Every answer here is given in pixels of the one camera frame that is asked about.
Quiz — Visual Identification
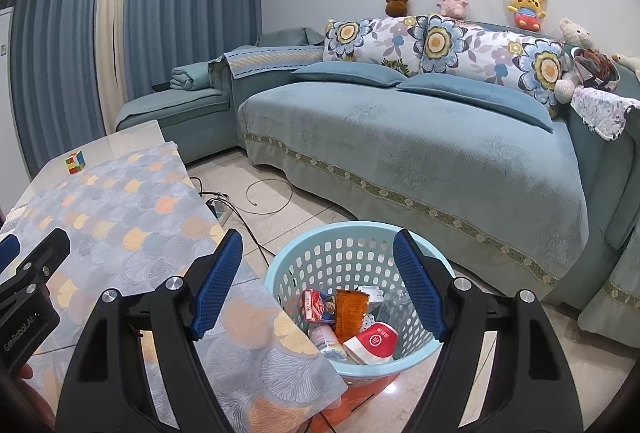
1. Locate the fan-patterned tablecloth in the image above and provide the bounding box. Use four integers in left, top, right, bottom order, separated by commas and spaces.
0, 140, 348, 433

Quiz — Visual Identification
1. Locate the light blue plastic basket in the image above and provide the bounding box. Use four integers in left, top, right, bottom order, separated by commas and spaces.
264, 223, 458, 381

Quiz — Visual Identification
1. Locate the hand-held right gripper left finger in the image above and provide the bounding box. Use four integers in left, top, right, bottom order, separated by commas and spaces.
56, 228, 245, 433

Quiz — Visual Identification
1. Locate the tall white cabinet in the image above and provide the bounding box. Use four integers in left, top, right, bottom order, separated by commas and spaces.
0, 7, 32, 214

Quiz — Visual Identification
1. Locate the cream plush toy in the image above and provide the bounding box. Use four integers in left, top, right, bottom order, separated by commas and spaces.
612, 53, 640, 78

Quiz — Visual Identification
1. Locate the thin grey cable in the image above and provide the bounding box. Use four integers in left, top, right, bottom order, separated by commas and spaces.
245, 178, 294, 214

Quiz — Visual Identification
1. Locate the small white carton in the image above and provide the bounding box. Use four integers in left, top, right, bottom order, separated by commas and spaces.
356, 285, 386, 314

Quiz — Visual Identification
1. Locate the brown woven bag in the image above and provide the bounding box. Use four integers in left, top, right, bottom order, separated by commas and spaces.
570, 45, 621, 91

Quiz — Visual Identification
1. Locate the striped sofa back cover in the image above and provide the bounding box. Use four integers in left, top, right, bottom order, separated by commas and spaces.
222, 44, 326, 81

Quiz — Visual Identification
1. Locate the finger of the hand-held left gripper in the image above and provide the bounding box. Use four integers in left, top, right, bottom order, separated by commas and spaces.
0, 227, 72, 303
0, 234, 22, 274

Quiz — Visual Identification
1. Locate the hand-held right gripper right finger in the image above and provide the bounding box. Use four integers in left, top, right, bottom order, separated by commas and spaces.
392, 229, 586, 433

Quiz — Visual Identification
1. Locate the floral pillow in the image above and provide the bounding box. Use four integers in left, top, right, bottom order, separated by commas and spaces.
417, 14, 523, 81
322, 18, 428, 76
515, 38, 576, 106

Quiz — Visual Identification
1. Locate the white lace armrest cover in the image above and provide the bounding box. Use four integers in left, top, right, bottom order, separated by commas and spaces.
570, 85, 640, 142

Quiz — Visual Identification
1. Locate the yellow plush toy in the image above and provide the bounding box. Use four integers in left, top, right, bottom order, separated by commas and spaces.
502, 0, 548, 32

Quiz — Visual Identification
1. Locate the blue curtain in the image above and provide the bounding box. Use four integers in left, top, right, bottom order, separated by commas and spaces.
122, 0, 263, 106
10, 0, 108, 184

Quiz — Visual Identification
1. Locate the black power cable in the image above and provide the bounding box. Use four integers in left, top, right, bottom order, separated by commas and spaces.
187, 175, 277, 260

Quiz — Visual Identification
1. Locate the red and blue snack packet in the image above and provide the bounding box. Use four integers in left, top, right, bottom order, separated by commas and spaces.
302, 289, 337, 325

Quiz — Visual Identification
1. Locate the cream sheer curtain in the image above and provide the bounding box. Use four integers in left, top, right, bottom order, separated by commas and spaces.
95, 0, 134, 134

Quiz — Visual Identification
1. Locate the blue cushion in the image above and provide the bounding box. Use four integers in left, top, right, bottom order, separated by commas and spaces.
290, 62, 408, 88
396, 74, 555, 134

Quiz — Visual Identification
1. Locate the clear plastic bottle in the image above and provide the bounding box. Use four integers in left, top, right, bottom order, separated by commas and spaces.
382, 289, 416, 329

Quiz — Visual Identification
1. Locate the red white snack packet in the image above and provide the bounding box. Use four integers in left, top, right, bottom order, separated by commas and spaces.
342, 323, 399, 366

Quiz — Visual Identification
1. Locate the person's left hand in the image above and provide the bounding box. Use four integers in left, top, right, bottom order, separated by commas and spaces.
10, 362, 57, 421

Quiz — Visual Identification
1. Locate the folded teal blanket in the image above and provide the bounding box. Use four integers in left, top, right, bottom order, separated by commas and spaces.
170, 62, 221, 91

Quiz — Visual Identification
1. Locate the orange snack packet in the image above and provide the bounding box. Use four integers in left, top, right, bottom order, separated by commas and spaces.
334, 289, 370, 345

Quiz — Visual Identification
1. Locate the pink plush toy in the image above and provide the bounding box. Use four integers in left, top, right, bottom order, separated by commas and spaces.
436, 0, 469, 20

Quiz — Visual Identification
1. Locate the power strip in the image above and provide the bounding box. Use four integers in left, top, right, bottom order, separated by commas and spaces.
207, 194, 234, 222

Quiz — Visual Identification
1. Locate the white bear plush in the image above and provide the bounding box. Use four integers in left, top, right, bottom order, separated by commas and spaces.
554, 18, 597, 104

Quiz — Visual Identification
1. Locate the small white pink bottle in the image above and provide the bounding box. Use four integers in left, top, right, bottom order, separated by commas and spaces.
309, 324, 348, 362

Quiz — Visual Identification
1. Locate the teal fabric sofa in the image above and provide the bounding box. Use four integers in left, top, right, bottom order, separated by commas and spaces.
115, 15, 640, 344

